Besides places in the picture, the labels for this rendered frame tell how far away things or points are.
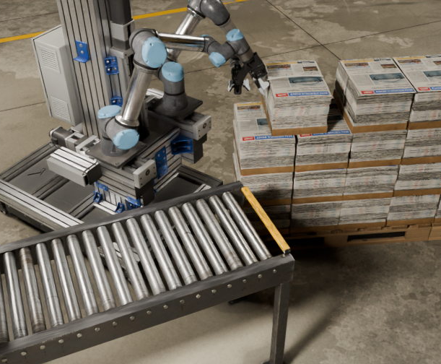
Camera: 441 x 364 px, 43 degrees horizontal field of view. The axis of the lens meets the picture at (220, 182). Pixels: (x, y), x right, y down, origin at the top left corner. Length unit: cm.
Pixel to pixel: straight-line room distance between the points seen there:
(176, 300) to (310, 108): 121
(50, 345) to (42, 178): 182
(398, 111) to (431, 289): 105
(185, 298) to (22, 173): 199
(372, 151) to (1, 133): 292
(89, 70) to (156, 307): 132
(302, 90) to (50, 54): 128
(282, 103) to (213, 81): 234
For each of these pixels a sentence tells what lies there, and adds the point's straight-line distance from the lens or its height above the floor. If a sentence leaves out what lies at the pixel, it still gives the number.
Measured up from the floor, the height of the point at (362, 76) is 107.
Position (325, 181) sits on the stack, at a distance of 309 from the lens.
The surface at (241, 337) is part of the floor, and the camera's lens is 300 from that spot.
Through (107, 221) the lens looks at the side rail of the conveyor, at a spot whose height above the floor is 80.
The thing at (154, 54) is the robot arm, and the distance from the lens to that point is 247.
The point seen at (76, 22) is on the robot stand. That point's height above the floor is 137.
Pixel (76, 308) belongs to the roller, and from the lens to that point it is 218.
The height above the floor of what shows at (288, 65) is 106.
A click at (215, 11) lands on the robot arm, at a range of 304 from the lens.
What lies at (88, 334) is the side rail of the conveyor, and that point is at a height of 76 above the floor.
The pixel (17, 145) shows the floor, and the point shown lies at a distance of 453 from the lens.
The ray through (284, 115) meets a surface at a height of 95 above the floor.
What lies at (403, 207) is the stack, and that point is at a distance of 339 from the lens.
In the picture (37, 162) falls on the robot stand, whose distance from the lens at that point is 393.
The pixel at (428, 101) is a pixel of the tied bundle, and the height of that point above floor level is 100.
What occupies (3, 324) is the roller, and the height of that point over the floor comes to 80.
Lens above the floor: 246
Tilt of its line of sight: 39 degrees down
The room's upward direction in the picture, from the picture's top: 1 degrees counter-clockwise
